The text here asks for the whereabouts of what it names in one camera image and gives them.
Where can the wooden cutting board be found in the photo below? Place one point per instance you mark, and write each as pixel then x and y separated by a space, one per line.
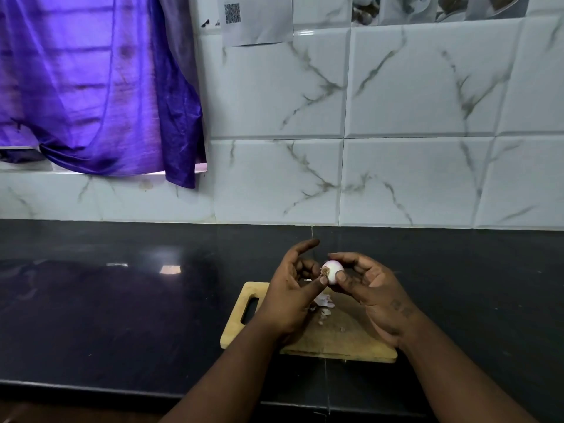
pixel 343 339

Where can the purple satin curtain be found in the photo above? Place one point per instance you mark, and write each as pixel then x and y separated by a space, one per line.
pixel 88 83

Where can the white paper sheet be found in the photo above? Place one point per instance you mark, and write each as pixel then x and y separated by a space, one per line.
pixel 262 26

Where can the small pink onion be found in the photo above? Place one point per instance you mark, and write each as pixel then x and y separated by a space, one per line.
pixel 333 269

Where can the dark wooden cabinet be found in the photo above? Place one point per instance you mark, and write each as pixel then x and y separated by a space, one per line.
pixel 66 414

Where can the person's right hand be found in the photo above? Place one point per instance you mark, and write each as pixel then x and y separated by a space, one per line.
pixel 383 299

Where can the person's left forearm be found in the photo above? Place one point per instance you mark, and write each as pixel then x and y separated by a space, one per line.
pixel 233 383

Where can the person's right forearm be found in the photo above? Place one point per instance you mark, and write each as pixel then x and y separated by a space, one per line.
pixel 458 383

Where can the person's left hand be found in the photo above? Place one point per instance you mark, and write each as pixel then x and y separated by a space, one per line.
pixel 286 303

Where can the onion peel scraps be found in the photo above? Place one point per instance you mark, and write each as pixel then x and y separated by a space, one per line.
pixel 325 300

